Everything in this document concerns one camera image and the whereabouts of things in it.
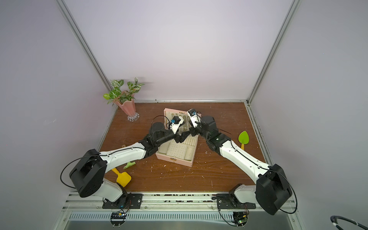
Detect potted plant pink vase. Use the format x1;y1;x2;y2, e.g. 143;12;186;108
103;77;144;122

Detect yellow toy shovel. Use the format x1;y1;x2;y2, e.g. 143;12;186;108
112;168;132;187

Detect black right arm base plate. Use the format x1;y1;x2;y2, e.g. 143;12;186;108
211;194;256;209

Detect green wooden-handled toy trowel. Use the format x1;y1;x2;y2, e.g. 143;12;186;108
123;162;136;170

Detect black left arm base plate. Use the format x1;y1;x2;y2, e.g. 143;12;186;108
102;193;143;209

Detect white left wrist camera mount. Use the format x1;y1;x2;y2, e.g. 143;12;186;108
170;116;184;134

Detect green leaf spatula yellow handle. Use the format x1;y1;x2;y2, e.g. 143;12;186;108
238;131;250;150

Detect black cable bottom right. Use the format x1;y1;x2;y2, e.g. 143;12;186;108
330;215;368;230

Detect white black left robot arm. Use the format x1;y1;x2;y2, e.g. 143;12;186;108
69;122;191;202

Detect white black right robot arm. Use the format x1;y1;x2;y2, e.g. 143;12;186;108
190;115;298;215

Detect pink jewelry box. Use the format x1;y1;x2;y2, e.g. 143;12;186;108
156;108;198;167

